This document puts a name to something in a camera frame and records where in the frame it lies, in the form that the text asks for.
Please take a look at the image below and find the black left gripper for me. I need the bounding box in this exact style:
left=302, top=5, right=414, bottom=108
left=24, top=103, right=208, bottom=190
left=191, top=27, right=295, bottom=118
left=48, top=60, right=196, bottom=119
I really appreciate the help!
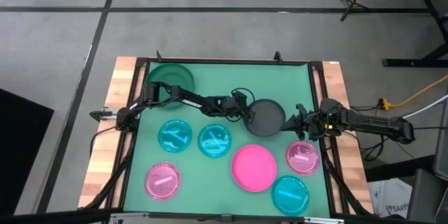
left=209, top=94, right=256, bottom=123

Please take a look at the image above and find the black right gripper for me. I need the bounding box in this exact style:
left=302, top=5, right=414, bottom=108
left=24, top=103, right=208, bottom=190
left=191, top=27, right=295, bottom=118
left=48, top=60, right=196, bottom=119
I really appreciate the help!
left=280, top=103, right=334, bottom=141

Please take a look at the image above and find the large dark grey plastic plate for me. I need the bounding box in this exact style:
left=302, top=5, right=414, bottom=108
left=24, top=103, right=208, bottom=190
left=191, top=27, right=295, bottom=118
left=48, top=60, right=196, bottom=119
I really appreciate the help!
left=244, top=99, right=287, bottom=137

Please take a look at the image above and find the small clear teal plastic plate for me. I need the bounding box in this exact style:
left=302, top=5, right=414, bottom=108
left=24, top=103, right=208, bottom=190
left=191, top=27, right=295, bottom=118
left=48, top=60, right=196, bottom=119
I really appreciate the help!
left=271, top=175, right=311, bottom=217
left=197, top=123, right=233, bottom=159
left=157, top=119, right=193, bottom=153

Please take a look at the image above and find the large opaque pink plastic plate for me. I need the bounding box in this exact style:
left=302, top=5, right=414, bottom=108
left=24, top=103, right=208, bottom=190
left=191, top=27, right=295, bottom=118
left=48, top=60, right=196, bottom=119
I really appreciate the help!
left=231, top=144, right=279, bottom=193

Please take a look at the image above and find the small clear pink plastic plate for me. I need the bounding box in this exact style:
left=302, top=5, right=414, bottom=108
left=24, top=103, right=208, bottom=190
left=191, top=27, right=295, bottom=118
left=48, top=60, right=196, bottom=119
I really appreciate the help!
left=284, top=140, right=321, bottom=176
left=143, top=162, right=182, bottom=202

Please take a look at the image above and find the green table mat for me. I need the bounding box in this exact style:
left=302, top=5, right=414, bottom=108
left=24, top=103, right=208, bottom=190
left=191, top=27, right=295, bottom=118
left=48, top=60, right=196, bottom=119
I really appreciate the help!
left=122, top=61, right=332, bottom=218

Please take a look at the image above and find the large dark green plastic plate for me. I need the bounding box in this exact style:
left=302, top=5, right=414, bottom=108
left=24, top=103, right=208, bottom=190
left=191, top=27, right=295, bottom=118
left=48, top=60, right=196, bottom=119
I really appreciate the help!
left=145, top=62, right=195, bottom=110

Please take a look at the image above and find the white cardboard box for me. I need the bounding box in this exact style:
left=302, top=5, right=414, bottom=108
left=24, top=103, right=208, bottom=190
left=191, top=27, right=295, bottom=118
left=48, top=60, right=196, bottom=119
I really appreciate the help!
left=367, top=178, right=414, bottom=220

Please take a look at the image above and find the black metal floor stand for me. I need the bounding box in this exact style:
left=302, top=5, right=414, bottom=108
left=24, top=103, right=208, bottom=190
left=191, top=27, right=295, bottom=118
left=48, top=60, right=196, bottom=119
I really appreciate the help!
left=351, top=0, right=448, bottom=68

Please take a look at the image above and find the grey chair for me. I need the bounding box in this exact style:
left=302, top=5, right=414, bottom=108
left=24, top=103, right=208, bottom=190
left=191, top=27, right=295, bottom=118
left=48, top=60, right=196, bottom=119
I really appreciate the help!
left=405, top=94, right=448, bottom=224

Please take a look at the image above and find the black floor panel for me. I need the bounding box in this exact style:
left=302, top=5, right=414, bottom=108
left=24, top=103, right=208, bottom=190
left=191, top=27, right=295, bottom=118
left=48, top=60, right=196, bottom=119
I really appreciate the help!
left=0, top=88, right=55, bottom=218

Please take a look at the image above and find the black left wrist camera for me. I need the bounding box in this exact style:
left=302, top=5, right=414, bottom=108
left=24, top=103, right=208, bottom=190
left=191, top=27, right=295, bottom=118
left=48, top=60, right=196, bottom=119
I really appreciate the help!
left=230, top=90, right=248, bottom=104

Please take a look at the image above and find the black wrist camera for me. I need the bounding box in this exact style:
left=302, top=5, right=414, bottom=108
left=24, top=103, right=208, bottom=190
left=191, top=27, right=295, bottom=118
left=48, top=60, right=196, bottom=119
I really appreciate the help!
left=320, top=97, right=343, bottom=117
left=230, top=90, right=248, bottom=104

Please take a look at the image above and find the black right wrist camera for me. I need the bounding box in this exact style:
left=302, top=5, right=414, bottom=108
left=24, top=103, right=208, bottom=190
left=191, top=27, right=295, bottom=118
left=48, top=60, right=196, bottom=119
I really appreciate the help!
left=320, top=97, right=343, bottom=117

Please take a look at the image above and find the yellow extension cable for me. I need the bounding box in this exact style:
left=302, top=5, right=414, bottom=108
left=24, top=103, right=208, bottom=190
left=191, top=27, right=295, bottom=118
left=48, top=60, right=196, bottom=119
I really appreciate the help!
left=377, top=75, right=448, bottom=111

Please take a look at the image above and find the white cable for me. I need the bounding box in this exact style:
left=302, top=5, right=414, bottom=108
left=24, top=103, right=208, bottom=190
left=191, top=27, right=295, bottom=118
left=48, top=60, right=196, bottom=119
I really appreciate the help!
left=402, top=96, right=448, bottom=119

